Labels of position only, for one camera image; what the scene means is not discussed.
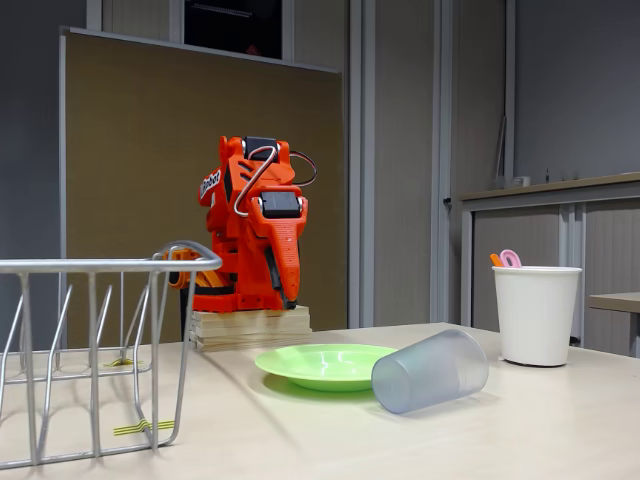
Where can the small white object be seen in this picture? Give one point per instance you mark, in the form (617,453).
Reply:
(522,181)

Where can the stacked plywood base block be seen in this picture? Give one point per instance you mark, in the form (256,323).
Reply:
(250,327)

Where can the grey sideboard cabinet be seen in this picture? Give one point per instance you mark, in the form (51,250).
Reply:
(525,235)

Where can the green plastic plate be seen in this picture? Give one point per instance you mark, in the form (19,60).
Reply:
(320,364)

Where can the white paper cup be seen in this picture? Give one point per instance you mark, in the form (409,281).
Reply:
(535,315)

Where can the yellow tape strip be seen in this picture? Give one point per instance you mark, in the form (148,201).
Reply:
(121,362)
(142,426)

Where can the grey leaning pole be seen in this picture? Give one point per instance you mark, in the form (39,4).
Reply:
(500,150)

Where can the translucent grey plastic cup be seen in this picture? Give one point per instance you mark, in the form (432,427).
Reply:
(430,372)

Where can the brown pinboard partition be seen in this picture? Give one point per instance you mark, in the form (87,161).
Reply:
(140,175)

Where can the orange SO-100 robot arm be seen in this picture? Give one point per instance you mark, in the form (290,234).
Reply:
(240,250)

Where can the beige side desk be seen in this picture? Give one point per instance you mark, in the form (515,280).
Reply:
(617,302)

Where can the orange table clamp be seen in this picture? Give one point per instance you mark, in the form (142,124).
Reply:
(197,277)

